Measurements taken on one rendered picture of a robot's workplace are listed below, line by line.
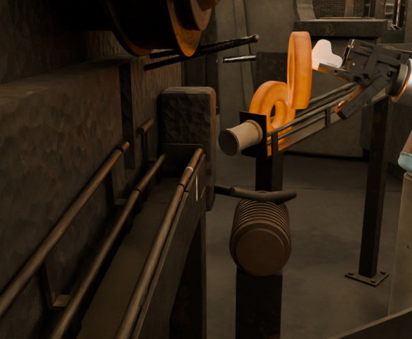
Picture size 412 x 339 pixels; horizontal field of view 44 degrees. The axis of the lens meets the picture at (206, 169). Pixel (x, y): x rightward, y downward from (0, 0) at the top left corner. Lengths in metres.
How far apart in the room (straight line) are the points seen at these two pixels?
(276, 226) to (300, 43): 0.36
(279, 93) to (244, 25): 2.24
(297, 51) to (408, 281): 0.80
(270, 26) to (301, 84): 2.43
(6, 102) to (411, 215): 1.20
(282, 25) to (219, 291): 2.03
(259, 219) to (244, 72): 2.46
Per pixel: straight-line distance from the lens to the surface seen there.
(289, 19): 3.39
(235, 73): 3.51
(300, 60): 1.00
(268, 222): 1.05
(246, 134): 1.13
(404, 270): 1.54
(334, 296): 1.86
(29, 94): 0.48
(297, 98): 1.02
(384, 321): 0.42
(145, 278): 0.51
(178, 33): 0.64
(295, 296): 1.84
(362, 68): 1.06
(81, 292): 0.53
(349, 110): 1.07
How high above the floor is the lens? 0.94
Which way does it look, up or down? 17 degrees down
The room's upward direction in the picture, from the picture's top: straight up
